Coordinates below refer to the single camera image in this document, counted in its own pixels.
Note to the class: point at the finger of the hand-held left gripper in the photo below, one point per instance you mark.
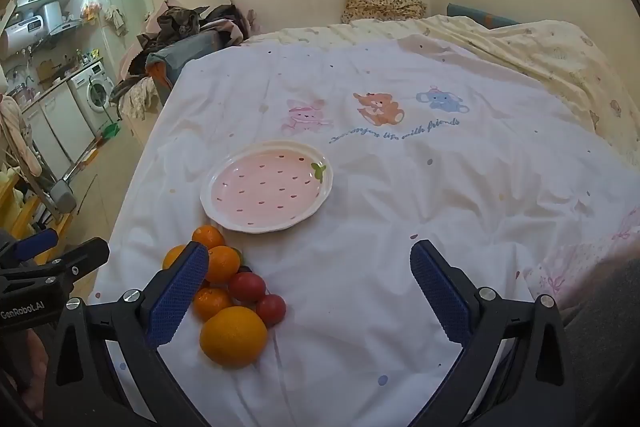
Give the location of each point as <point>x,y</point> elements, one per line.
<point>35,243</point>
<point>82,254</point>

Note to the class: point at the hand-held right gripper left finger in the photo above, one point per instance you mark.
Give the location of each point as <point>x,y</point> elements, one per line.
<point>180,292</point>

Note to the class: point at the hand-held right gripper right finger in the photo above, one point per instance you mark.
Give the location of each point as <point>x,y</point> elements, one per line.
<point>440,292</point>

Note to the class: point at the small tangerine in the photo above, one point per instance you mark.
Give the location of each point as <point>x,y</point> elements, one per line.
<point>208,237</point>
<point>211,304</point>
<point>172,258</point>

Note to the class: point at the large orange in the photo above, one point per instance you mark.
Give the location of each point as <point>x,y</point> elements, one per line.
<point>223,264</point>
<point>233,337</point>

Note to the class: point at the red cherry tomato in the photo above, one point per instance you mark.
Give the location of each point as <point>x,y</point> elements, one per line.
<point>247,286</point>
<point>270,309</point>

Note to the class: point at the pink strawberry print plate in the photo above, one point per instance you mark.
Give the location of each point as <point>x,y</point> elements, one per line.
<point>267,187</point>

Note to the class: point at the person's left hand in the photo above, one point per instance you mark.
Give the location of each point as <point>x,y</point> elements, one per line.
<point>34,362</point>

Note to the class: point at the yellow wooden rack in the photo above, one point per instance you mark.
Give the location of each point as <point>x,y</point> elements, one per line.
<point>25,217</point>

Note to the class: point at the white animal print blanket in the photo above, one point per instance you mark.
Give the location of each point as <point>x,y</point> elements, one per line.
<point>375,207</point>

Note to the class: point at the pink hanging clothes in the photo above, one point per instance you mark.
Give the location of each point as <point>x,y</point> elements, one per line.
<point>17,132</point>

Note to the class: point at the white base cabinet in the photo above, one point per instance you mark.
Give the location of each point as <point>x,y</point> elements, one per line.
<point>60,122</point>

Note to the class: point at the green dustpan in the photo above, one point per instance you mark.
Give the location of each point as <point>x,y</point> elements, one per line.
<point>110,131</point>

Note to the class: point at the pink bow print cloth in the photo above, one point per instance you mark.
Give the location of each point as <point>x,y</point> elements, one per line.
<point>575,262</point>

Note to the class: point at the white washing machine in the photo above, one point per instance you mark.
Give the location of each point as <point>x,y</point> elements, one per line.
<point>95,93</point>

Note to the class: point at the white water heater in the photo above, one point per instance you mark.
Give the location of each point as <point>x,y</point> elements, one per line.
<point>22,36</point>

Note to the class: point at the blue grey cushion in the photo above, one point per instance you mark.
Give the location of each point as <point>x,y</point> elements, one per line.
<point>175,57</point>

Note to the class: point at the steel range hood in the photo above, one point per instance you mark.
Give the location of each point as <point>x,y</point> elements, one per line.
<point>52,17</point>

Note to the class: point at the hanging cloth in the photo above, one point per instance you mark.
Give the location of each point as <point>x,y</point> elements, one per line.
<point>115,21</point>

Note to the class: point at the hanging plastic bag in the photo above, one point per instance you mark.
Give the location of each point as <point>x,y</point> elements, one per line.
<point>91,9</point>

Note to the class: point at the pile of clothes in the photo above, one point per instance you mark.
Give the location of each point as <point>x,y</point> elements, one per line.
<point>180,21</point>

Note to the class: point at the teal cushion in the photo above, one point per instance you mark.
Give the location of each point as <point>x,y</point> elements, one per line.
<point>475,13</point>

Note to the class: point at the leopard print pillow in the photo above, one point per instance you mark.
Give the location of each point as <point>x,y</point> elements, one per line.
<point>385,4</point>

